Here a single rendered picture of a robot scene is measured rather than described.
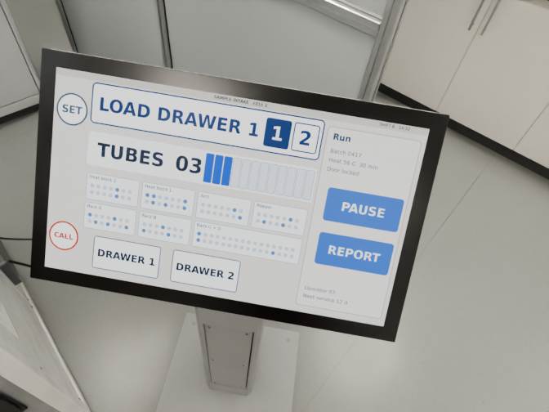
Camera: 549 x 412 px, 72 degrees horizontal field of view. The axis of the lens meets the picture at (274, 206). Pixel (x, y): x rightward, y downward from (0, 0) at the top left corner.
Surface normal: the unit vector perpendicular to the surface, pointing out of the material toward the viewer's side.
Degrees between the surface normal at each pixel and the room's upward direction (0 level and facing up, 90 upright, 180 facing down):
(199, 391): 0
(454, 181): 0
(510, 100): 90
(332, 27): 90
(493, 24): 90
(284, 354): 5
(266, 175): 50
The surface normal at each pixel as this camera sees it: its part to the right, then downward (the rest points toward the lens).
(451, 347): 0.10, -0.63
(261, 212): -0.05, 0.17
